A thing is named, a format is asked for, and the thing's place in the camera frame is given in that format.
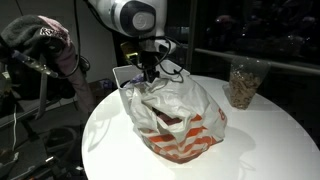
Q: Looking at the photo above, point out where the clear bag of snacks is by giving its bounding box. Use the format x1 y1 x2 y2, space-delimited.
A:
222 59 271 110

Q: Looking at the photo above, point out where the dark and pink clothes pile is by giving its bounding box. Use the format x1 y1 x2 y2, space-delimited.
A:
1 15 95 113

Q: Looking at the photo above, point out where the window railing bar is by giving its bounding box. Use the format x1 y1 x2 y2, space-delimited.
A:
194 48 320 75

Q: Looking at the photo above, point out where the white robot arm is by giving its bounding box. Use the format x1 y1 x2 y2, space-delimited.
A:
86 0 172 82

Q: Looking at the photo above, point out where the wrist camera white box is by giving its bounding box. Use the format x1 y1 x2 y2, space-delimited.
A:
155 39 177 54

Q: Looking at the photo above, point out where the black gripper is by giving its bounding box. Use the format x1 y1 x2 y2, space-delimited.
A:
139 38 159 83

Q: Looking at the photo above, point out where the white round table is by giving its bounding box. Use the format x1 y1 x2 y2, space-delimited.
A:
82 75 320 180

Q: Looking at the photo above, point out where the purple checkered cloth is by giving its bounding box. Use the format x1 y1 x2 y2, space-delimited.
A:
130 74 144 84

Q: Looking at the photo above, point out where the white orange plastic shopping bag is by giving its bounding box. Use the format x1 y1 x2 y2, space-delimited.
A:
124 76 227 163

